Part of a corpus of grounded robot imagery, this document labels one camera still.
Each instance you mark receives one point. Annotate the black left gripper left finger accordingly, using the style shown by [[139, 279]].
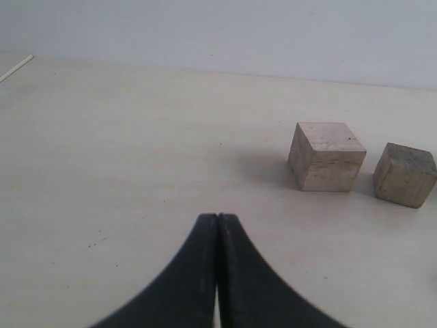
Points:
[[183, 294]]

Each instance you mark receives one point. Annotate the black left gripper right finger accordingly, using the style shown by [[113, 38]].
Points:
[[250, 292]]

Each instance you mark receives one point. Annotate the second largest wooden cube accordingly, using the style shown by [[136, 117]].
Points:
[[325, 156]]

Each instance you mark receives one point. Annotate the third largest wooden cube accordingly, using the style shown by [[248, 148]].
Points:
[[404, 175]]

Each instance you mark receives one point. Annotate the white strip on table edge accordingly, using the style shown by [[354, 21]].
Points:
[[15, 68]]

